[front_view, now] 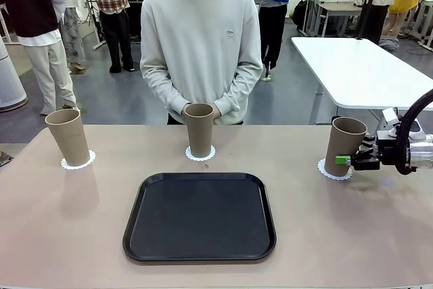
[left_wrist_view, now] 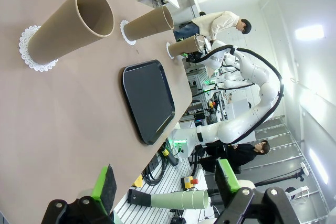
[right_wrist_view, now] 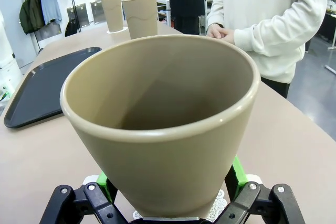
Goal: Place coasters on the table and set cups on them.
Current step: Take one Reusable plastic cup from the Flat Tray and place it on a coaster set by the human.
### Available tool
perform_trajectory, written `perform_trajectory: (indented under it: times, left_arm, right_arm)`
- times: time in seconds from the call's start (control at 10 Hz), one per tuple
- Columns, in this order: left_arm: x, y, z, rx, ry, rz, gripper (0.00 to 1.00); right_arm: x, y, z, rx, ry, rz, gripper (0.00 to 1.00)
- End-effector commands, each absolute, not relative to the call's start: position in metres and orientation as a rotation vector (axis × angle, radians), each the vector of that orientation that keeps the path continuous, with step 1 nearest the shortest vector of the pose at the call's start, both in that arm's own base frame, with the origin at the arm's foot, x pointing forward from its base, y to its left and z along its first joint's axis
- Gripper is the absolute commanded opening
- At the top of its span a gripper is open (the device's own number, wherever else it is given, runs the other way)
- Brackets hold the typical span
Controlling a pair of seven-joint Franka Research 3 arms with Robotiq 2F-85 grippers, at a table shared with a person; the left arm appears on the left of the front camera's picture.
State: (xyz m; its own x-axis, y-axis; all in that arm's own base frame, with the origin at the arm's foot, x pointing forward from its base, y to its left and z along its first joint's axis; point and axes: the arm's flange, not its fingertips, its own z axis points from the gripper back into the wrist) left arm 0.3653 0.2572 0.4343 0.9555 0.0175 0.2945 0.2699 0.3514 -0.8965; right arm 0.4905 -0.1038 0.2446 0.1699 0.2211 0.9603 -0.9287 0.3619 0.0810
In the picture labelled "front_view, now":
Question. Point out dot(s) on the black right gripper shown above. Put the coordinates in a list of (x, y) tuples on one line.
[(389, 152)]

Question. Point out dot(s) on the tall beige paper cup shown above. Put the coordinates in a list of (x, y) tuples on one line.
[(69, 143), (345, 140), (199, 133)]

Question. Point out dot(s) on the white scalloped paper coaster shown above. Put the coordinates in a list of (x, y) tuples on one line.
[(333, 176), (200, 159), (92, 158)]

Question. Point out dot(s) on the person's right forearm cream sleeve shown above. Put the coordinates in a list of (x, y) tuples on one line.
[(159, 86)]

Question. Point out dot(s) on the person's left forearm cream sleeve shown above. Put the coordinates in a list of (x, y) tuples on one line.
[(243, 86)]

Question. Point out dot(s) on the person's left hand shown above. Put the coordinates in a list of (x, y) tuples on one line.
[(216, 113)]

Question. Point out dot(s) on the large white table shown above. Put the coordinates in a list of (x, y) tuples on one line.
[(355, 72)]

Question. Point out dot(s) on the grey cloth heap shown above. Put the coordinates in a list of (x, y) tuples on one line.
[(389, 44)]

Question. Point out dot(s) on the grey background work desk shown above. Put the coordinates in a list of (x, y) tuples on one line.
[(335, 8)]

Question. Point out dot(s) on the black hanging bag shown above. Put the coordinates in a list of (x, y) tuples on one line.
[(299, 15)]

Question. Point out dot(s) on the black plastic serving tray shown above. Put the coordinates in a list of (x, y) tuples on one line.
[(203, 221)]

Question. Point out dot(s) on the person in cream sweater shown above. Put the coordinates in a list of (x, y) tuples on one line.
[(199, 32)]

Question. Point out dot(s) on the person in patterned skirt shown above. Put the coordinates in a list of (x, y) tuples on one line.
[(72, 32)]

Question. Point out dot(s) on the brown patterned floor item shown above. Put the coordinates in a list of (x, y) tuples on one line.
[(5, 159)]

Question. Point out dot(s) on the white cylindrical air purifier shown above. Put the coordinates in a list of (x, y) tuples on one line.
[(8, 82)]

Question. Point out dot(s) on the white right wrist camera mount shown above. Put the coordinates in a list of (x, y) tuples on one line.
[(389, 118)]

